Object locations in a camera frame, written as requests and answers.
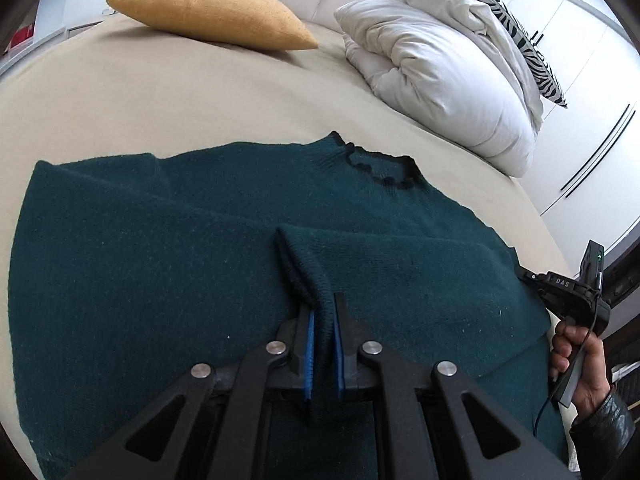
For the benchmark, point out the person's right hand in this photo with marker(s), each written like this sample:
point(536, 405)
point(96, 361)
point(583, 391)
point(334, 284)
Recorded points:
point(592, 370)

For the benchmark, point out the red box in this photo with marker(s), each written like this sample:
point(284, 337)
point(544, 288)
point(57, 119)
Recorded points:
point(22, 38)

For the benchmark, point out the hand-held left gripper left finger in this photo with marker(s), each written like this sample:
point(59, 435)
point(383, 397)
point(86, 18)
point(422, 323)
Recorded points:
point(309, 352)

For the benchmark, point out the white folded duvet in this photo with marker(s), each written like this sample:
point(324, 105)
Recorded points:
point(440, 75)

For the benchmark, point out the yellow pillow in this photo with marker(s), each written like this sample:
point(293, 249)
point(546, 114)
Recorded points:
point(210, 12)

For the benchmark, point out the dark green knit sweater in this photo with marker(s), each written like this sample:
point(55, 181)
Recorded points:
point(175, 260)

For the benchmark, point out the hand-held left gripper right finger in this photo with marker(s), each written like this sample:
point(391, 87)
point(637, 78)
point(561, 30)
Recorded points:
point(340, 355)

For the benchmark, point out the white wardrobe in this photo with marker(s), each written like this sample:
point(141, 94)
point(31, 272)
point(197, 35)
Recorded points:
point(580, 85)

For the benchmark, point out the zebra print pillow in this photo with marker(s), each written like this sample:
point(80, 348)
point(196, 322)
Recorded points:
point(505, 10)

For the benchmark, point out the bed with beige sheet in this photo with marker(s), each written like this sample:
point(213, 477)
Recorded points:
point(150, 100)

